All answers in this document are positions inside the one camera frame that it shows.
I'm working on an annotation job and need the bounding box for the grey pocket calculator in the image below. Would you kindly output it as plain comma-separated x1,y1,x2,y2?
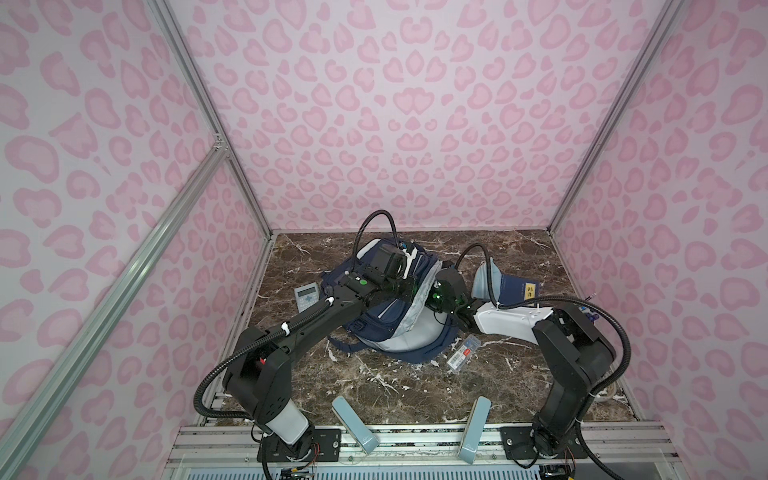
294,282,320,313

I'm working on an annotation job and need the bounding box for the navy book yellow label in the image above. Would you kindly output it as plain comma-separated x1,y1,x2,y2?
496,274,540,305

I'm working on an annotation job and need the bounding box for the teal pencil pouch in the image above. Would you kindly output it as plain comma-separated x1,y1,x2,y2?
472,259,502,301

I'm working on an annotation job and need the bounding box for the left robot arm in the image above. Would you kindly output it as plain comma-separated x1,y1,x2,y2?
192,209,417,460

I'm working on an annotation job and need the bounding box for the right teal stand block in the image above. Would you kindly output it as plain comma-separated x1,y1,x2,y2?
458,396,492,465

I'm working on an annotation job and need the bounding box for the pink pen holder cup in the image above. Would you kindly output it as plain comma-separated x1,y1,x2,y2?
579,293,600,322

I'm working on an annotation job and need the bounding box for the teal stand block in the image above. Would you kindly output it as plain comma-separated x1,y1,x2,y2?
458,396,492,465
332,396,380,455

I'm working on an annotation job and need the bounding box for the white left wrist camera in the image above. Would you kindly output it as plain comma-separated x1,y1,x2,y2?
401,242,418,279

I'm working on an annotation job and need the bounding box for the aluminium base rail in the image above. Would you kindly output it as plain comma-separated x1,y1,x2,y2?
161,422,688,479

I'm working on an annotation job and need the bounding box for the navy blue student backpack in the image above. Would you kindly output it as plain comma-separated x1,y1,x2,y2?
328,243,459,364

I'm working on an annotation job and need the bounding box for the left teal stand block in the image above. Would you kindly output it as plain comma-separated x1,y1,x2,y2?
332,396,380,455

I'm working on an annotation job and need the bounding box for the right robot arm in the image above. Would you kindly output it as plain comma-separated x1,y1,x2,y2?
427,243,632,461

